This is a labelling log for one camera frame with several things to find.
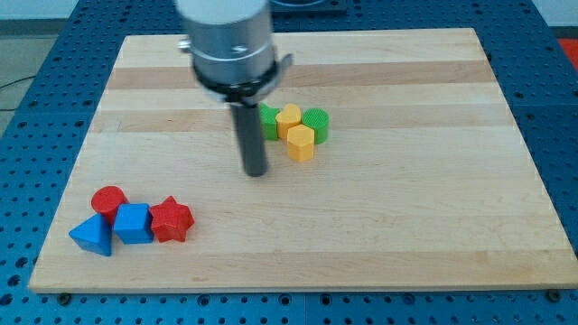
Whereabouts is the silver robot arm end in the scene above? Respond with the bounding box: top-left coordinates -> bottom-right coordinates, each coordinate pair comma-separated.
175,0 -> 294,106

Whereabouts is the red circle block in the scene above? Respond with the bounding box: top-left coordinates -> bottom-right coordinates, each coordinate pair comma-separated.
90,186 -> 128,226

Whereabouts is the yellow hexagon block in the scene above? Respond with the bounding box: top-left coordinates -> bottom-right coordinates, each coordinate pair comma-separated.
286,125 -> 314,163

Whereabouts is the black cable on floor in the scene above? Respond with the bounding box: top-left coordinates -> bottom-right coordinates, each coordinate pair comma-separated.
0,75 -> 36,112

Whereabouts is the wooden board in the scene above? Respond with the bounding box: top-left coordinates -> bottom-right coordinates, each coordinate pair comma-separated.
29,28 -> 577,293

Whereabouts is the yellow heart block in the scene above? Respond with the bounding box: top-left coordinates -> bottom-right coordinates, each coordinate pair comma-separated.
275,104 -> 302,139

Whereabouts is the green star block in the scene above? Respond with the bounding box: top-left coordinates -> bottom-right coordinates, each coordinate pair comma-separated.
259,103 -> 281,141

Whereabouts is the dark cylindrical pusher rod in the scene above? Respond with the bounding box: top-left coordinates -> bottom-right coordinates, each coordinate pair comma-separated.
229,103 -> 267,177

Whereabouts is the blue triangle block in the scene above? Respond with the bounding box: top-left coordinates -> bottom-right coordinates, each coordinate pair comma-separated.
69,213 -> 112,256

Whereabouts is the red star block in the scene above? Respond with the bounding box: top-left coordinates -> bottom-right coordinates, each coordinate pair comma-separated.
149,196 -> 195,243

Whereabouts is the blue cube block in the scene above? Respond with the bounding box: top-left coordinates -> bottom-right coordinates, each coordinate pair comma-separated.
113,203 -> 154,245

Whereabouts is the green circle block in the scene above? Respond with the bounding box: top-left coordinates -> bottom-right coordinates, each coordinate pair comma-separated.
302,107 -> 330,144

